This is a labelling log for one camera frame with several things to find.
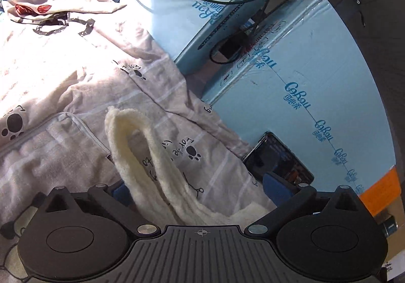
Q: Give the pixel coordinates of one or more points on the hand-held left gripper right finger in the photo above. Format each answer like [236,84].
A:
[278,189]

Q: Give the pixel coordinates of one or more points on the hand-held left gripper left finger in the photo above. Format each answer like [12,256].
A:
[121,194]

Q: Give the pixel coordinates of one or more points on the cream fleece garment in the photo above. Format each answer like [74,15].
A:
[139,181]

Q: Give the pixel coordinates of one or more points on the black smartphone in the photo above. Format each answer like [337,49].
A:
[278,156]

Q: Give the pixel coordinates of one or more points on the orange cardboard box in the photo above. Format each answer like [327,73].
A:
[379,185]

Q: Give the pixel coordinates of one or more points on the dark blue vacuum bottle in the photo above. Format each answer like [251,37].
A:
[390,226]

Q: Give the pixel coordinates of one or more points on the cartoon printed bedsheet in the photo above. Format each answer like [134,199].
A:
[63,86]

